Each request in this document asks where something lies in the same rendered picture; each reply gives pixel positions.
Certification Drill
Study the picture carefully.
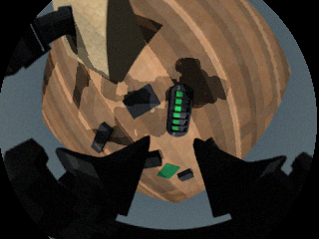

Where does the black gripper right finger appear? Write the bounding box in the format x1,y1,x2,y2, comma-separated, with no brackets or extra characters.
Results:
192,138,286,218

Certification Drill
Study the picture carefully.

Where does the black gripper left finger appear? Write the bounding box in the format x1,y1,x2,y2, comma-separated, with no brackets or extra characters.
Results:
56,135,151,216

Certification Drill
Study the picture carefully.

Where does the green flat rectangular block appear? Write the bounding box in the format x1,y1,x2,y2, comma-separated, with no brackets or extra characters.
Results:
159,163,180,179

